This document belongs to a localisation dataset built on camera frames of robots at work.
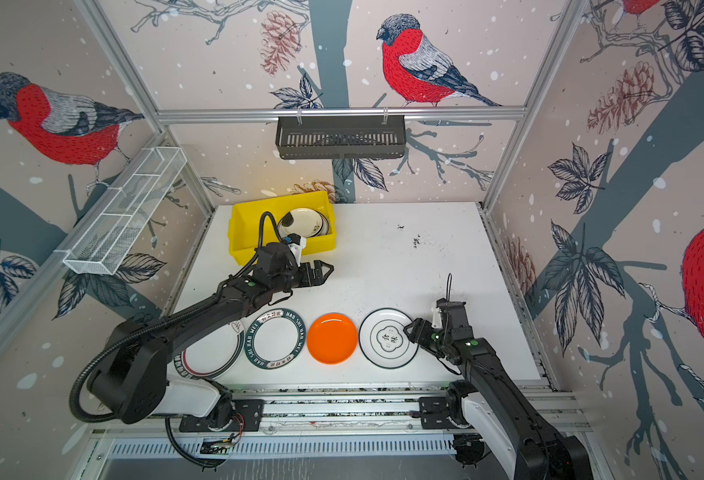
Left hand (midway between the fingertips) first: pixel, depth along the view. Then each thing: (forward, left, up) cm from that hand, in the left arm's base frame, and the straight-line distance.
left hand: (322, 269), depth 83 cm
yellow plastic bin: (+30, +31, -15) cm, 45 cm away
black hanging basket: (+49, -16, +11) cm, 52 cm away
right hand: (-14, -25, -13) cm, 32 cm away
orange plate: (-14, -2, -16) cm, 21 cm away
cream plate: (+29, +11, -12) cm, 33 cm away
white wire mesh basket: (+4, +52, +14) cm, 54 cm away
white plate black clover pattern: (-15, -17, -16) cm, 28 cm away
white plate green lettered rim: (-13, +15, -19) cm, 28 cm away
